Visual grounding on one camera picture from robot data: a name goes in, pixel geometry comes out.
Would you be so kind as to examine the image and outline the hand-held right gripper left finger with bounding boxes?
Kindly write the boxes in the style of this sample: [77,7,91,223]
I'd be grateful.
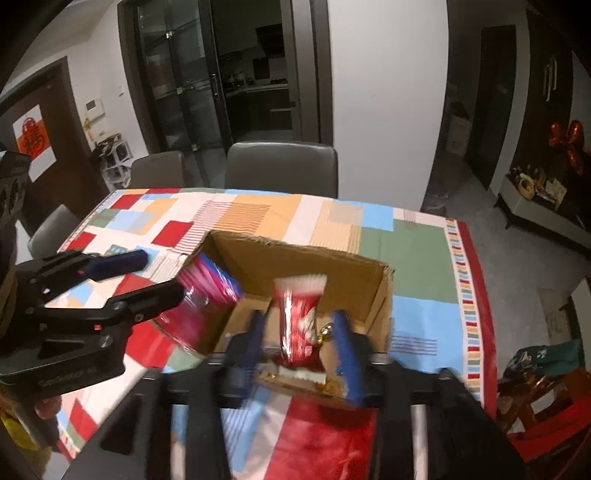
[65,309,273,480]

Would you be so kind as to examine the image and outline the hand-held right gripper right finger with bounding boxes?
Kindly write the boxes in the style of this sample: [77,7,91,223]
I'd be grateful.
[330,309,522,480]

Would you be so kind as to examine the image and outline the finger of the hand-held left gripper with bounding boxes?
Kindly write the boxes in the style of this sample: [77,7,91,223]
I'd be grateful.
[36,278,186,327]
[18,248,149,302]

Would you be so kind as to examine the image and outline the red snack packet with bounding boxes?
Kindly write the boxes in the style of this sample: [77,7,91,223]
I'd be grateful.
[272,274,328,370]

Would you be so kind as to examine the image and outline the pink snack packet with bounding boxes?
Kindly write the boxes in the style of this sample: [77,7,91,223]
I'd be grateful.
[154,256,241,356]

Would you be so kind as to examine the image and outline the brown cardboard box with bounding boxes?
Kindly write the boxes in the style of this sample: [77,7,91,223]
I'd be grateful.
[182,231,396,409]

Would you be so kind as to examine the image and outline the person's left hand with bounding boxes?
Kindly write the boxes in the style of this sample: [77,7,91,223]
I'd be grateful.
[32,394,64,421]

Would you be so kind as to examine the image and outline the gold wrapped candy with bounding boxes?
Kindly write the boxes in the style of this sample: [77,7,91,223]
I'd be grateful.
[316,320,339,347]

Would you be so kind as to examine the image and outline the grey dining chair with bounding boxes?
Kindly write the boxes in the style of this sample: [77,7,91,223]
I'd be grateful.
[28,204,81,259]
[225,141,339,199]
[131,151,185,190]

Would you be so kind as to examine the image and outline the white storage shelf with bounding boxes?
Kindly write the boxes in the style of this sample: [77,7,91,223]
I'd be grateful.
[92,134,134,192]

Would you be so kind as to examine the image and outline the dark wooden door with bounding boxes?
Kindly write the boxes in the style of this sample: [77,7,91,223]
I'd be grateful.
[0,62,110,232]

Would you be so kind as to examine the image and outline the colourful patchwork tablecloth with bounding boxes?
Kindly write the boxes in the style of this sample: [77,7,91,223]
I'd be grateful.
[58,187,499,480]

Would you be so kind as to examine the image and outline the red and white door poster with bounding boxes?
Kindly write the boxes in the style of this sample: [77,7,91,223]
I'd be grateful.
[13,105,57,174]

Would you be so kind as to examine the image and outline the glass sliding door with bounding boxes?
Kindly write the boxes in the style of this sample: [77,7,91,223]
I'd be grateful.
[117,0,334,154]

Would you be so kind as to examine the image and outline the green cloth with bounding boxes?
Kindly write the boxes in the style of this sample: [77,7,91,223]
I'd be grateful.
[503,340,585,380]

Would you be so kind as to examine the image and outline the red wooden chair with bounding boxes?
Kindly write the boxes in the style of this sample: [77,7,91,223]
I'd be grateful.
[499,351,591,462]

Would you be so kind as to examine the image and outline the low white sideboard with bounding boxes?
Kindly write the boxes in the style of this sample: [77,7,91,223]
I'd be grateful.
[496,175,591,259]

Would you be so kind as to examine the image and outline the black range hood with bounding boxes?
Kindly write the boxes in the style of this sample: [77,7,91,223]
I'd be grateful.
[255,23,285,59]

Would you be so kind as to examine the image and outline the red foil balloons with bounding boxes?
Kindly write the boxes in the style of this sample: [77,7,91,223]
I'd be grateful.
[549,120,591,177]

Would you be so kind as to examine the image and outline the tall dark cabinet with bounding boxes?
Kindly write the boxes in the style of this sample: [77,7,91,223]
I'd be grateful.
[526,9,576,167]

